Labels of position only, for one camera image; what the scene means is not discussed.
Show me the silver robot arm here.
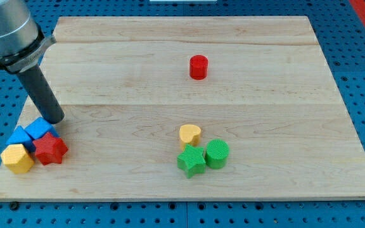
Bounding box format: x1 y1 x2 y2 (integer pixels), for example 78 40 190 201
0 0 56 74

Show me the yellow heart block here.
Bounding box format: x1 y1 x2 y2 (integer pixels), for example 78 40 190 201
179 124 202 150

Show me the wooden board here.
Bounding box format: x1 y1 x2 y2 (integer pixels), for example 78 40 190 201
0 16 365 202

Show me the green star block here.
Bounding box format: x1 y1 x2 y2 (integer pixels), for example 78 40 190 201
177 144 206 179

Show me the green cylinder block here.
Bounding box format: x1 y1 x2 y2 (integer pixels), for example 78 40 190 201
205 139 229 169

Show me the red cylinder block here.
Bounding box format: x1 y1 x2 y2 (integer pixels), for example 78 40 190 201
189 54 208 80

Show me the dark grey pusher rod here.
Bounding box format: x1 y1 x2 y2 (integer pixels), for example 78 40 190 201
16 65 65 124

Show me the red star block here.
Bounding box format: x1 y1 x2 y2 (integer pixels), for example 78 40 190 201
33 132 68 165

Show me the blue cube block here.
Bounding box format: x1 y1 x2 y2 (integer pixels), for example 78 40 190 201
25 117 59 139

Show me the blue triangle block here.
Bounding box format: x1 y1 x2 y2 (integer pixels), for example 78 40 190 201
6 126 36 152

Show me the yellow hexagon block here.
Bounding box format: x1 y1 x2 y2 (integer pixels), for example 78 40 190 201
0 144 35 174

